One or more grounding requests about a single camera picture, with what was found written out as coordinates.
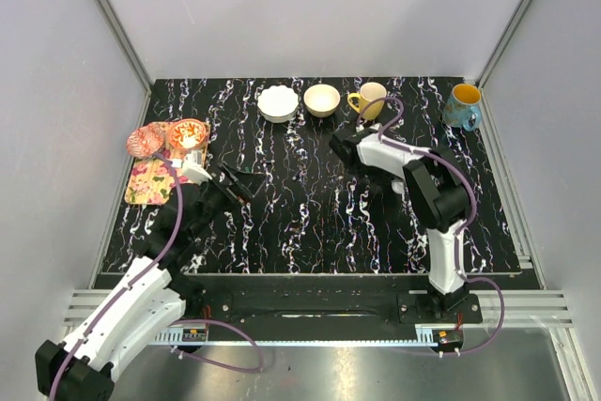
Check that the floral rectangular tray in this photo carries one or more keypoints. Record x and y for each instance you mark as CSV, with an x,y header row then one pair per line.
x,y
152,179

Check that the cream round bowl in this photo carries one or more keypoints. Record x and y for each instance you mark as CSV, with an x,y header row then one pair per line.
x,y
321,100

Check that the white remote control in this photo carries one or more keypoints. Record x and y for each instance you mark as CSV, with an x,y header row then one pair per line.
x,y
398,186

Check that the aluminium frame post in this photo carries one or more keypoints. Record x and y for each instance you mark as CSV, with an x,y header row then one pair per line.
x,y
505,39
123,41

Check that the red patterned shallow bowl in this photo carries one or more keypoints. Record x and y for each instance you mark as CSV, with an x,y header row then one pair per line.
x,y
145,141

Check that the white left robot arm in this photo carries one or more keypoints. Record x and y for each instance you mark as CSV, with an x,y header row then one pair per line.
x,y
154,302

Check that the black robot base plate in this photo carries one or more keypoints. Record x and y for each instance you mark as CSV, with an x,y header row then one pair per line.
x,y
266,298

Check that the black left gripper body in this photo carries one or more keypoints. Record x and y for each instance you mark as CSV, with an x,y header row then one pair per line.
x,y
236,191

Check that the white scalloped bowl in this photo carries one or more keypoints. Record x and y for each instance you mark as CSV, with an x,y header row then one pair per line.
x,y
278,104

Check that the blue floral mug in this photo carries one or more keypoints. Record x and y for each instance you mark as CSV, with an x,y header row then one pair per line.
x,y
462,109

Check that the right aluminium frame post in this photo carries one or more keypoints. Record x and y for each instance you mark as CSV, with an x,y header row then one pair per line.
x,y
505,39

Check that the yellow mug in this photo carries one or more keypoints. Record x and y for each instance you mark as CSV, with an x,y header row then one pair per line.
x,y
368,101

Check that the orange floral bowl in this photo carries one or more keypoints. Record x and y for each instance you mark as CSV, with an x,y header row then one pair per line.
x,y
187,134

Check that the right electronics connector box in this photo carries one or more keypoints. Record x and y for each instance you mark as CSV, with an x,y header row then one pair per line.
x,y
453,337

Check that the aluminium front rail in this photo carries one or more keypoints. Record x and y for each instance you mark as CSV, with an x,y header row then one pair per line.
x,y
299,334

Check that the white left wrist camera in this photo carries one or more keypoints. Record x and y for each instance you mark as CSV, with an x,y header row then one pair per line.
x,y
192,167

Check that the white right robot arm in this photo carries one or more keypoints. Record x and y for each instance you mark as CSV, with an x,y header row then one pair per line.
x,y
439,195

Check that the left electronics connector box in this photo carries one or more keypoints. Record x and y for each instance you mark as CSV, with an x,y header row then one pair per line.
x,y
195,333

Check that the electronics connector box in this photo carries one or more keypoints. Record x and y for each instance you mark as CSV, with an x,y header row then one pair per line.
x,y
195,333
453,337

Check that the left aluminium frame post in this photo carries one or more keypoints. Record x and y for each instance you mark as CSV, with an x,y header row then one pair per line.
x,y
123,41

